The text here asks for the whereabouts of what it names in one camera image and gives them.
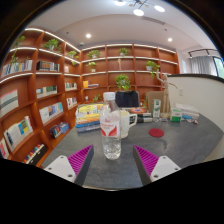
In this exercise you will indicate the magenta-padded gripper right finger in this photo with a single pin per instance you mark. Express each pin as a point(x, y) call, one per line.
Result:
point(160, 166)

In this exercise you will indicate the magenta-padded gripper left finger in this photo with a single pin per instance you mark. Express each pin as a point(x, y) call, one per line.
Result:
point(63, 166)

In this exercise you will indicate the clear plastic water bottle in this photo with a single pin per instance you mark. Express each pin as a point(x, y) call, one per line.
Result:
point(110, 133)

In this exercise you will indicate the flat round red coaster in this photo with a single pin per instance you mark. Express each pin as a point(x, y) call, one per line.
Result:
point(156, 132)

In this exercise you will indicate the stack of colourful books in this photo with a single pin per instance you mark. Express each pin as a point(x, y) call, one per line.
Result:
point(87, 119)

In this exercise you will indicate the cream mug with red print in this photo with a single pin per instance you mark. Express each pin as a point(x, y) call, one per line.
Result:
point(128, 124)

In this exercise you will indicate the stack of dark books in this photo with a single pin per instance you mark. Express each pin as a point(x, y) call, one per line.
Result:
point(141, 116)

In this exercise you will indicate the small green and white box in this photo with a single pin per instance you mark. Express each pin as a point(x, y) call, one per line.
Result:
point(175, 115)

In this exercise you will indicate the green and white carton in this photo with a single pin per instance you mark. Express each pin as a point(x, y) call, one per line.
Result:
point(156, 108)

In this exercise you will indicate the wooden shelf unit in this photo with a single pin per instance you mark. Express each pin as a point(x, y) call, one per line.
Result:
point(50, 106)

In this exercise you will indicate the flat white box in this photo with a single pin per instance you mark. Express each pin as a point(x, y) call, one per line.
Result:
point(189, 111)

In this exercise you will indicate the brown cardboard sheet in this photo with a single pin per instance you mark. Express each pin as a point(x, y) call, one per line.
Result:
point(150, 98)

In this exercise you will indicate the wooden artist mannequin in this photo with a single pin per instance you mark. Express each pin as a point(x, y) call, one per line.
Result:
point(165, 96)

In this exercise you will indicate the dark office chair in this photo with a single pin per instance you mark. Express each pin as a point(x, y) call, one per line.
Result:
point(127, 98)

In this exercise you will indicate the grey curtain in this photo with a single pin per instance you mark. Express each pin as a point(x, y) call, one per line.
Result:
point(202, 65)

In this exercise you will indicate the window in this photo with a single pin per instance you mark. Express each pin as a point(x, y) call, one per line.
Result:
point(220, 67)

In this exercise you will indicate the branched ceiling lamp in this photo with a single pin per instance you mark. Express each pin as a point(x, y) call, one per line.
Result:
point(139, 10)

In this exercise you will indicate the white wall socket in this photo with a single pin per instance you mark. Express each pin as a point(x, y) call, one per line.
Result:
point(181, 91)

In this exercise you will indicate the black ceiling track rail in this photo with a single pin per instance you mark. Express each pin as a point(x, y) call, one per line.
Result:
point(201, 51)

